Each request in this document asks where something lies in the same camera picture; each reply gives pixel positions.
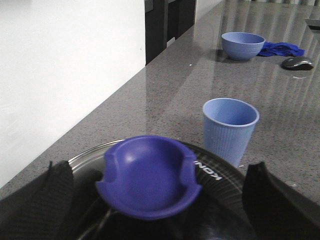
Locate grey computer mouse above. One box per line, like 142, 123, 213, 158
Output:
281, 56, 314, 71

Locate light blue bowl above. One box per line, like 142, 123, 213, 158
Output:
221, 32, 266, 61

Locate light blue ribbed cup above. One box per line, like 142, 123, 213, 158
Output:
202, 98, 260, 167

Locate dark cabinet furniture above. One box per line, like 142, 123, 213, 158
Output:
144, 0, 196, 64

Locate blue cloth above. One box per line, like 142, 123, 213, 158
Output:
258, 41, 305, 57

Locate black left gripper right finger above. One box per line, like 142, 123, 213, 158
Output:
242, 162, 320, 240

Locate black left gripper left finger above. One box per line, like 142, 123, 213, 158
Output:
0, 161, 74, 240

